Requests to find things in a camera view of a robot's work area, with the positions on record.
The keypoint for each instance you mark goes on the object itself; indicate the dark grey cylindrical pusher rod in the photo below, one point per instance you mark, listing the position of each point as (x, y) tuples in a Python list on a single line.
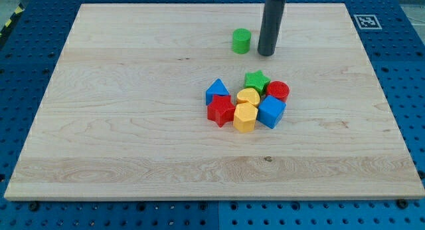
[(271, 22)]

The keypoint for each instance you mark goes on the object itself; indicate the green cylinder block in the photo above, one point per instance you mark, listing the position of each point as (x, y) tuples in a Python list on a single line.
[(241, 41)]

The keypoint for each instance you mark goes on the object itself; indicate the green star block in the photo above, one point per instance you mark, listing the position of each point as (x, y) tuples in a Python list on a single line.
[(256, 80)]

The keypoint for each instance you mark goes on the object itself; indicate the red star block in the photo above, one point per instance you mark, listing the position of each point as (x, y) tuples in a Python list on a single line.
[(221, 110)]

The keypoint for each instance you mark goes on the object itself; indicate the red cylinder block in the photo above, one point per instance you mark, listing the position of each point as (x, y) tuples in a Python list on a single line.
[(279, 90)]

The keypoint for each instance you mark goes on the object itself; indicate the white fiducial marker tag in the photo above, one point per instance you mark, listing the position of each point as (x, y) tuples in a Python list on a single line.
[(367, 22)]

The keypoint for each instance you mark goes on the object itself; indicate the yellow heart block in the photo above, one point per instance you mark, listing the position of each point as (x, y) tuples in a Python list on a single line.
[(248, 95)]

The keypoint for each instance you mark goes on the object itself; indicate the blue triangle block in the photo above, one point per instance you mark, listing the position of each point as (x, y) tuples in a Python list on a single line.
[(218, 88)]

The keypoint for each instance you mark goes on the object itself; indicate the blue cube block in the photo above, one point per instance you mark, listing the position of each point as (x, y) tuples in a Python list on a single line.
[(271, 111)]

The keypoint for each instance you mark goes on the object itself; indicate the yellow hexagon block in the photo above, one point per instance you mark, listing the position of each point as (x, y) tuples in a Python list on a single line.
[(245, 117)]

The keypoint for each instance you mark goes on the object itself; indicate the light wooden board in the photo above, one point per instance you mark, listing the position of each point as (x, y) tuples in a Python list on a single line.
[(124, 117)]

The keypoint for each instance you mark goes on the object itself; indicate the yellow black hazard tape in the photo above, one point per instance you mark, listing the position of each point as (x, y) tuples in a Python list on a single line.
[(12, 21)]

